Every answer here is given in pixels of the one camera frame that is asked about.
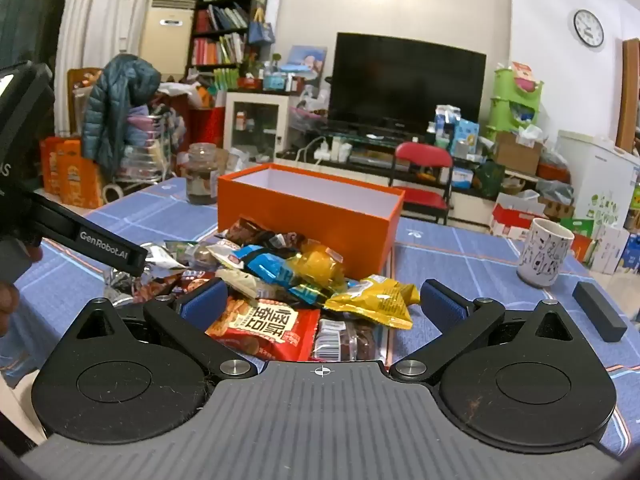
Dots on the glass jar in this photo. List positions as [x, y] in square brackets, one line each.
[201, 175]

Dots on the black glass television stand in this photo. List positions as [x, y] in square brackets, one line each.
[370, 147]

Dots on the beige standing air conditioner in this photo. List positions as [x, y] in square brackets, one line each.
[167, 35]

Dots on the green plastic storage rack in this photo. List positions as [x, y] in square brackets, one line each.
[500, 110]

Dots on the teal down jacket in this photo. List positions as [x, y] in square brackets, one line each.
[110, 105]

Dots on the black flat television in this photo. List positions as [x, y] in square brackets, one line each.
[405, 80]

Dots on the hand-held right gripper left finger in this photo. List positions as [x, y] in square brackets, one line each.
[205, 301]

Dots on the yellow snack packet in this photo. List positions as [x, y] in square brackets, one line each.
[375, 302]

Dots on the round wall clock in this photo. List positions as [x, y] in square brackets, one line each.
[588, 28]

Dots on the black bookshelf with books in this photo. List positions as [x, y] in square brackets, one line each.
[220, 15]

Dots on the red folding chair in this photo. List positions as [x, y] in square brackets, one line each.
[422, 155]

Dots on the brown cardboard box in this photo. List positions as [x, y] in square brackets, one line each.
[515, 155]

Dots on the pile of assorted snack packets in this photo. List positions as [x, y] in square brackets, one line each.
[270, 265]

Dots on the white power strip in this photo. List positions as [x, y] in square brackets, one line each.
[322, 150]

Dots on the red and white carton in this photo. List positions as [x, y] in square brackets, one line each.
[515, 217]

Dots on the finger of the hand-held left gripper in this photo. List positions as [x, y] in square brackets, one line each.
[100, 240]

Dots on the white patterned mug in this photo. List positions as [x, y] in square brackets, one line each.
[542, 255]

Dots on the red snack packet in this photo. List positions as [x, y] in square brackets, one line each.
[270, 330]

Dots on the white tape roll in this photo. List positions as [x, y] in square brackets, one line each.
[106, 194]

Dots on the black rectangular block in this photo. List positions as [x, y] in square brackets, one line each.
[600, 312]

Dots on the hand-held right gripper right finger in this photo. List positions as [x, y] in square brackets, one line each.
[441, 305]

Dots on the blue tote bag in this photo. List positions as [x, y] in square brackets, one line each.
[261, 30]

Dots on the orange cardboard box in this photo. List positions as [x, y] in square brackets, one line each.
[300, 220]

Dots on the white glass-door cabinet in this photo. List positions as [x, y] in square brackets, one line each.
[255, 125]

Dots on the white curtain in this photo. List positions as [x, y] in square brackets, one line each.
[95, 10]

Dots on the white small fridge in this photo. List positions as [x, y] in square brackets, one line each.
[600, 170]

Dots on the orange paper bag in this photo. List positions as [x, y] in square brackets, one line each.
[80, 175]
[50, 165]

